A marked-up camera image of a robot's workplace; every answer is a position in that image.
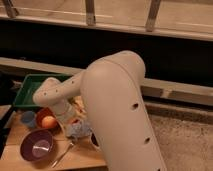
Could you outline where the green plastic tray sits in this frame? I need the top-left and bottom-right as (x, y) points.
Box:
(13, 74), (69, 110)

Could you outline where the orange bowl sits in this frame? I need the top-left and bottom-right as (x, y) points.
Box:
(36, 108), (59, 129)

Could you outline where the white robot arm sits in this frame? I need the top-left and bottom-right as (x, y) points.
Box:
(33, 51), (167, 171)

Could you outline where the white cup with brown contents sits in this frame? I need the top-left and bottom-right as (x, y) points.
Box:
(90, 133), (100, 151)

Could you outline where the wooden cutting board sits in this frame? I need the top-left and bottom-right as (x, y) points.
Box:
(0, 109), (106, 171)

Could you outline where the orange egg-shaped ball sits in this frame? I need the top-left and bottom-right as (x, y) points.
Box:
(42, 116), (57, 129)

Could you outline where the orange carrot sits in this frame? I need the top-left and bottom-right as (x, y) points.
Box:
(69, 118), (80, 124)

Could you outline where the metal fork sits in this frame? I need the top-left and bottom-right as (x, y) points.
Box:
(51, 140), (76, 168)

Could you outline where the grey towel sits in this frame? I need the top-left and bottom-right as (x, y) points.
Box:
(66, 120), (92, 138)

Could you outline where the purple bowl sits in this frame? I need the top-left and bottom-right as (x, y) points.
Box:
(20, 129), (54, 162)

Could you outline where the blue plastic cup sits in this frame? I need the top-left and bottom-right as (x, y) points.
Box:
(20, 111), (36, 128)

